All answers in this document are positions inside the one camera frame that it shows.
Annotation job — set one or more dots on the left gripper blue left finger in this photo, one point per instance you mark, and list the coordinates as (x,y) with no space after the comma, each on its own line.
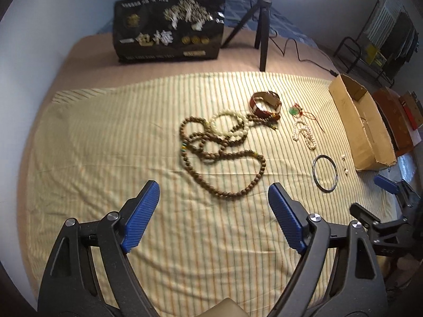
(136,214)

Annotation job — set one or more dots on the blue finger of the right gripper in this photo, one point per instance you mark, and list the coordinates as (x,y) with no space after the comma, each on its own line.
(386,184)
(369,221)

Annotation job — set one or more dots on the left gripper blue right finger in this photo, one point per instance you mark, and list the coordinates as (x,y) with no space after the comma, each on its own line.
(291,217)

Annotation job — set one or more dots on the dark metal bangle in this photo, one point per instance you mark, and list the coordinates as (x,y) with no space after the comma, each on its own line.
(325,173)

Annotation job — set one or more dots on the red strap wristwatch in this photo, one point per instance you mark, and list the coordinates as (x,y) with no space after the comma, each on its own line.
(266,105)

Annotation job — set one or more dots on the orange covered low table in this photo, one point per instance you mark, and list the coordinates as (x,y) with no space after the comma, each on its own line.
(404,137)

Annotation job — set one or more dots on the cardboard box tray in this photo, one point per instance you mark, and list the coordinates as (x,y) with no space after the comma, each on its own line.
(368,137)

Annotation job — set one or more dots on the red and tan box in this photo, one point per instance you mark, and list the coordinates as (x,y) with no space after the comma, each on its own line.
(413,108)

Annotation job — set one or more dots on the yellow striped cloth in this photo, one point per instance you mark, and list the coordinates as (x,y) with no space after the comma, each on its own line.
(213,235)

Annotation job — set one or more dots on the yellow crate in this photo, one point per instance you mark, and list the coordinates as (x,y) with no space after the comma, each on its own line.
(374,57)

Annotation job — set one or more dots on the black clothes rack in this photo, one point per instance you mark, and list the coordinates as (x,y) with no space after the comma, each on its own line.
(390,28)

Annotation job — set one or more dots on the black printed bag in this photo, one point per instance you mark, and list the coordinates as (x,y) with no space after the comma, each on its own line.
(167,30)

